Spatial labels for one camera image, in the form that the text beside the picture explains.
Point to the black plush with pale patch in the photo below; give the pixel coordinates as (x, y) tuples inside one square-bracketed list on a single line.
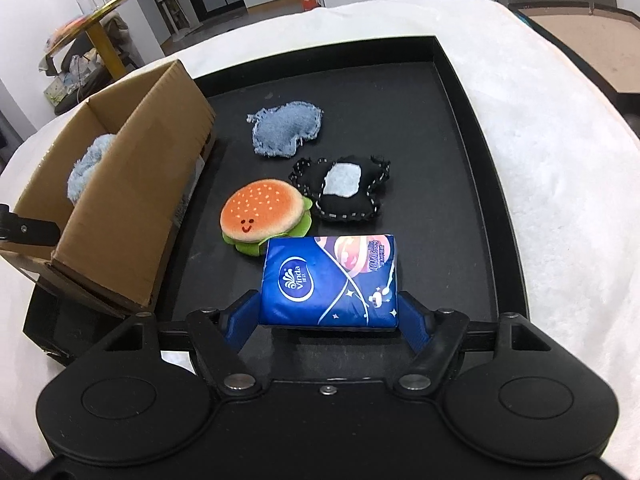
[(340, 190)]

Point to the denim plush toy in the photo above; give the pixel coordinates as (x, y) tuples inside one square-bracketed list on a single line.
[(285, 130)]

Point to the cluttered chair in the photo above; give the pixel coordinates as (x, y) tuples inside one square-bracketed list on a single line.
[(80, 67)]

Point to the blue tissue packet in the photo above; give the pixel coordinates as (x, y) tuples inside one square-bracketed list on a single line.
[(330, 280)]

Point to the fluffy blue plush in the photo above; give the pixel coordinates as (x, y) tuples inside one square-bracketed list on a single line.
[(87, 165)]

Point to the burger plush toy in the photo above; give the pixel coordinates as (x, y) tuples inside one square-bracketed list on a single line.
[(265, 215)]

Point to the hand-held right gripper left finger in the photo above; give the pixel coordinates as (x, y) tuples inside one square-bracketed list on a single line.
[(242, 322)]

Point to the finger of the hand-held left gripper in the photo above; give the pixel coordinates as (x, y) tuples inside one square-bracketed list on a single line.
[(30, 232)]

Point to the green tissue box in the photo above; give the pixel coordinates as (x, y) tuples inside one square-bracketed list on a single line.
[(56, 90)]

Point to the black case with brown board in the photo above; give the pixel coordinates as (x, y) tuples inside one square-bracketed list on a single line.
[(585, 45)]

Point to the round table with yellow rim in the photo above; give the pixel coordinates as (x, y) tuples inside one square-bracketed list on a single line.
[(95, 20)]

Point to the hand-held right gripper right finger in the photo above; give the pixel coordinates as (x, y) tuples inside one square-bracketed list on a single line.
[(415, 322)]

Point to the black tray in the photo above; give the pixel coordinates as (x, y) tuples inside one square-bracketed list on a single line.
[(410, 240)]

